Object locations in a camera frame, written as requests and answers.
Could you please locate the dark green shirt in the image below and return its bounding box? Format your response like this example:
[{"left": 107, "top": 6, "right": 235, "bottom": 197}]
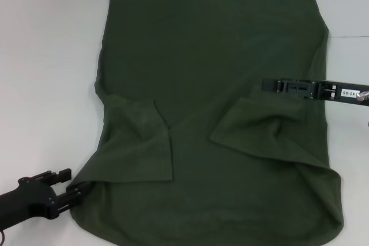
[{"left": 69, "top": 0, "right": 345, "bottom": 246}]

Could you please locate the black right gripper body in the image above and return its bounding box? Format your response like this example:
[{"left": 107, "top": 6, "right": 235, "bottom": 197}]
[{"left": 309, "top": 78, "right": 369, "bottom": 104}]

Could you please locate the right arm gripper cable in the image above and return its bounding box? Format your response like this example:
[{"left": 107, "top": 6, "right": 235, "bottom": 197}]
[{"left": 355, "top": 89, "right": 369, "bottom": 103}]

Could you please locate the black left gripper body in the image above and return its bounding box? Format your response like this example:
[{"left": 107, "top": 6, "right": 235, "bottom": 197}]
[{"left": 0, "top": 176, "right": 58, "bottom": 229}]

